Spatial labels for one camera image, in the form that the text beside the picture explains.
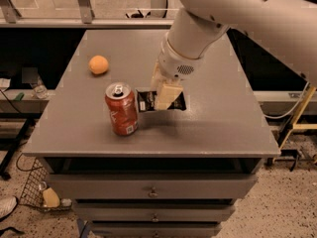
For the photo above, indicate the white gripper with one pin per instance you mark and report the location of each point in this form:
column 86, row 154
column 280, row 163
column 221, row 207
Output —
column 173, row 64

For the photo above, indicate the black rxbar chocolate wrapper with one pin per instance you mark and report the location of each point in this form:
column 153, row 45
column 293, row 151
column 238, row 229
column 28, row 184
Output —
column 147, row 102

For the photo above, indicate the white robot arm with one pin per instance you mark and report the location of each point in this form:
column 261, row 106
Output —
column 287, row 29

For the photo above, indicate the red coke can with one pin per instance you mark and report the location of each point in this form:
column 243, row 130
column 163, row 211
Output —
column 120, row 100

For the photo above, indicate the orange fruit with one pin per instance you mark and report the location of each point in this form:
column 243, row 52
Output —
column 98, row 65

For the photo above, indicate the grey drawer cabinet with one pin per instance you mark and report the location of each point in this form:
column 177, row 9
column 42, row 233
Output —
column 181, row 172

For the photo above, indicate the clear plastic bottle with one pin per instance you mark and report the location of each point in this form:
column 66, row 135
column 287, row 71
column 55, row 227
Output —
column 40, row 89

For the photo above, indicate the yellow metal stand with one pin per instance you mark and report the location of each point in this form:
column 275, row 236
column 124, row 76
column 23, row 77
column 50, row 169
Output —
column 293, row 125

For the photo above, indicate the yellow bottle in basket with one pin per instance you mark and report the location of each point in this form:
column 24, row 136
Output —
column 51, row 199

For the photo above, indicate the white shoe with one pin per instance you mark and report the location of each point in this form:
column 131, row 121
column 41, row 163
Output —
column 7, row 206

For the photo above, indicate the wire basket on floor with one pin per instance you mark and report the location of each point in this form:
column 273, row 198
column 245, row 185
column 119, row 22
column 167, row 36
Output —
column 32, row 193

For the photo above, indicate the metal railing frame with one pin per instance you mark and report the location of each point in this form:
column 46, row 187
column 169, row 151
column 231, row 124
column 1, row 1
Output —
column 85, row 13

